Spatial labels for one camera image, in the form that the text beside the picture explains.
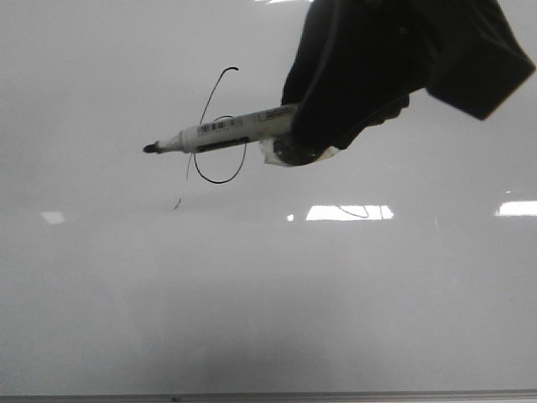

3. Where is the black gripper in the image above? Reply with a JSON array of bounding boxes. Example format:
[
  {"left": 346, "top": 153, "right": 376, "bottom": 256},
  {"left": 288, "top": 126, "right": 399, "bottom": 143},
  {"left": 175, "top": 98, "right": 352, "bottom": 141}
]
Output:
[{"left": 282, "top": 1, "right": 536, "bottom": 149}]

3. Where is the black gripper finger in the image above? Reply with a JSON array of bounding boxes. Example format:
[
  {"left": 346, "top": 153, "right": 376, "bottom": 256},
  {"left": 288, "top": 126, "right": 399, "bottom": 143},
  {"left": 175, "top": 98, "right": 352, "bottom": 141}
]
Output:
[{"left": 260, "top": 137, "right": 340, "bottom": 166}]

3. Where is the white whiteboard marker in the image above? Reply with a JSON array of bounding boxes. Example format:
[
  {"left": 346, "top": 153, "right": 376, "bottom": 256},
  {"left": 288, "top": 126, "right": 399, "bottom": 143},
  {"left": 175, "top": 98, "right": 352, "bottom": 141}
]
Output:
[{"left": 143, "top": 104, "right": 298, "bottom": 154}]

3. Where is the white whiteboard with aluminium frame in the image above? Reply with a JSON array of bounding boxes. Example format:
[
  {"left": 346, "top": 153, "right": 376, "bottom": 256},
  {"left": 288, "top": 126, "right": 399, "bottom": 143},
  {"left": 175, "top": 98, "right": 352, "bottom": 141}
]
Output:
[{"left": 1, "top": 1, "right": 536, "bottom": 395}]

